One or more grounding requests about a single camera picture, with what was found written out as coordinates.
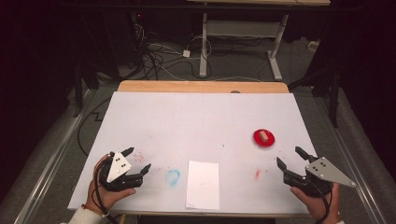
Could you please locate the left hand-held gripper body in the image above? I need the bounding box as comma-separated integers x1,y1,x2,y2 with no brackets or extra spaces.
99,151,145,191

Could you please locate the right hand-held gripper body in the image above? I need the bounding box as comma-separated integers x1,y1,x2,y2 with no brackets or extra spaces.
282,156,357,198

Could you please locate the round red ink pad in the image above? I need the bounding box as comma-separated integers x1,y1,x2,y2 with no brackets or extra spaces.
252,128,276,149

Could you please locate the person's left hand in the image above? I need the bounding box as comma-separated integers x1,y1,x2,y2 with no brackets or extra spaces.
85,154,137,216

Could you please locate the person's right hand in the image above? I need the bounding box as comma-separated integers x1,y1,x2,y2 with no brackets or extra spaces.
290,183,341,223

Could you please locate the white paper sheet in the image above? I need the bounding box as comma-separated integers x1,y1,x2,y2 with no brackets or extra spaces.
185,160,220,211

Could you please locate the large white table cover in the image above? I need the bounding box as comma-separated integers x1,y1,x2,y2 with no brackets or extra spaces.
67,91,331,217

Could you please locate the black stand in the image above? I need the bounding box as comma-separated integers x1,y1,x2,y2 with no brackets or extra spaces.
73,62,101,119
288,66,341,129

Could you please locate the wooden table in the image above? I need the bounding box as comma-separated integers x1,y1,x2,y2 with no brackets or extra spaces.
116,79,312,218

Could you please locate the beige box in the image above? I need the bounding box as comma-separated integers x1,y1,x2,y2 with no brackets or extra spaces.
307,39,321,52

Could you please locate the left hand-held gripper cable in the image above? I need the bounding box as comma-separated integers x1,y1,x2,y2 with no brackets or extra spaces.
92,158,120,224

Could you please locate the hand-held gripper cable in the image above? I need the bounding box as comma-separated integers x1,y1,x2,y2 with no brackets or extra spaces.
92,158,120,224
306,179,332,224

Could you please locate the right hand-held gripper cable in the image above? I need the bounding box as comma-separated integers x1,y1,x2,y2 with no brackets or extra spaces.
306,179,332,224

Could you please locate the metal floor rail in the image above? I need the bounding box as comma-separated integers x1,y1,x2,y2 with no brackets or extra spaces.
314,95,388,224
13,89,92,224

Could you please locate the orange bead bracelet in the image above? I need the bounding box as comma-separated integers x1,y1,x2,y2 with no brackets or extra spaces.
81,203,110,218

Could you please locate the black floor cable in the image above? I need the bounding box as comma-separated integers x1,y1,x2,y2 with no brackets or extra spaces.
77,97,112,157

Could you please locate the tangle of black cables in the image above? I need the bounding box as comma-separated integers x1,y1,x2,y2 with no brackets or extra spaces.
130,12,216,82

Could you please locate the white metal desk frame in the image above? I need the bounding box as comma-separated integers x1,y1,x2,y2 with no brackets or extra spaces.
186,0,332,82

